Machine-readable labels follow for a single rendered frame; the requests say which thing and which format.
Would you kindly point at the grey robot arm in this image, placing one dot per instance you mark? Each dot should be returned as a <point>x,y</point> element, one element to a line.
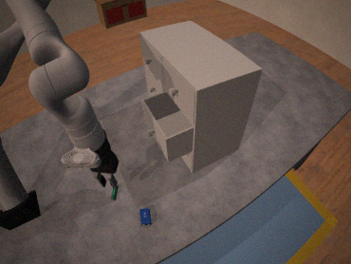
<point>50,84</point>

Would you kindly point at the beige chest of drawers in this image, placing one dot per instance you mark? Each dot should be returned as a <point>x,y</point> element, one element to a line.
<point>225,82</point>

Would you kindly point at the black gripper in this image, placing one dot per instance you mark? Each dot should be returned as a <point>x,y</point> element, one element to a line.
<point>83,155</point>

